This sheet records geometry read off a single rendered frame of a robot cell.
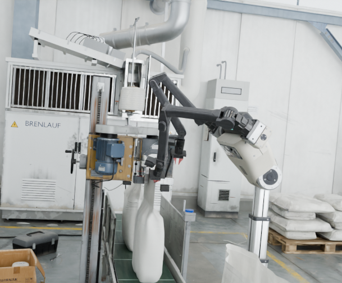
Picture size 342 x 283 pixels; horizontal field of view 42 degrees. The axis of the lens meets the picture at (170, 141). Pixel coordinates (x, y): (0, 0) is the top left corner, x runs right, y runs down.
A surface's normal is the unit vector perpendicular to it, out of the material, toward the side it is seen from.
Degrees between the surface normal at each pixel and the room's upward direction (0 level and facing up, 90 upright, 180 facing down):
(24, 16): 90
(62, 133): 90
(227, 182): 90
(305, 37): 90
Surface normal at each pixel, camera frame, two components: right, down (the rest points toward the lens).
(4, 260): 0.43, 0.09
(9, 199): 0.19, 0.07
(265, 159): 0.48, 0.50
